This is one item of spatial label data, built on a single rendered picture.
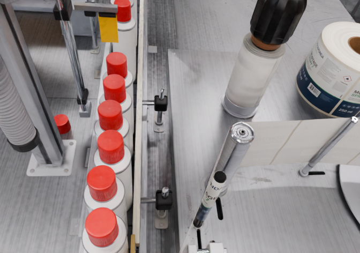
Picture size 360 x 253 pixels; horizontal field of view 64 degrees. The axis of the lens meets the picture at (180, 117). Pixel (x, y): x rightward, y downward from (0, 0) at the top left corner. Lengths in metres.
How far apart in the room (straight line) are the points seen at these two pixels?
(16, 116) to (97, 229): 0.15
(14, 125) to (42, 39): 0.63
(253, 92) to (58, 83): 0.49
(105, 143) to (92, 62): 0.51
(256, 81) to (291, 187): 0.23
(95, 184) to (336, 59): 0.57
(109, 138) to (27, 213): 0.31
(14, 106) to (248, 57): 0.42
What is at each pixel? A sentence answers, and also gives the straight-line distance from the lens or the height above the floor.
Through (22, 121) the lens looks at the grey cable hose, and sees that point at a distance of 0.37.
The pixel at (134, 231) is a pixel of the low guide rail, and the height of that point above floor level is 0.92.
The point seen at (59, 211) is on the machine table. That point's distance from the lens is 0.63.
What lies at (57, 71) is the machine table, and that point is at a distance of 0.86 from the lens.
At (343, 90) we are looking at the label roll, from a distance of 0.76.
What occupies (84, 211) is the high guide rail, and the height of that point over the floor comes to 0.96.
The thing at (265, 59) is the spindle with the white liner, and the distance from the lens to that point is 0.58.
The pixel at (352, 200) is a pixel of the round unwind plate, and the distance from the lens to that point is 0.69.
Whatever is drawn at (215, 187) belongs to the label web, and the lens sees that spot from 0.40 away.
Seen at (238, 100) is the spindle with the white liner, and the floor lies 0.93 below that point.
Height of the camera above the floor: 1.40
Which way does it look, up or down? 52 degrees down
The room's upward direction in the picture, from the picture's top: 10 degrees clockwise
